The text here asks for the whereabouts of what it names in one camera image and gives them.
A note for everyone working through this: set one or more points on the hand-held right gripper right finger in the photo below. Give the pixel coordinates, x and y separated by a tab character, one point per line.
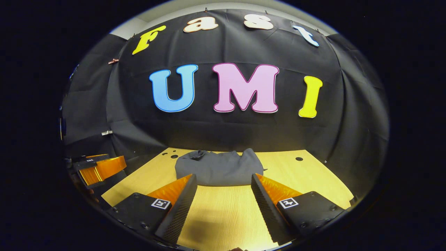
264	209

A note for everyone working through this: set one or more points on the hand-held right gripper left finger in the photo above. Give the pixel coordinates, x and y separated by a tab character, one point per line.
181	209

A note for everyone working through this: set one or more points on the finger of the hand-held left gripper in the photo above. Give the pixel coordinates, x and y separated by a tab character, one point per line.
87	163
104	169

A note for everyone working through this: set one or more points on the grey collared shirt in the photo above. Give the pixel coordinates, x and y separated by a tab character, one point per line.
219	167

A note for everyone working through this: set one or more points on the silver metal clip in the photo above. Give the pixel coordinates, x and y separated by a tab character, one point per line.
106	132

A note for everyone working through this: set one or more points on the black backdrop cloth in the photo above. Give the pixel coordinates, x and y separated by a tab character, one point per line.
226	132

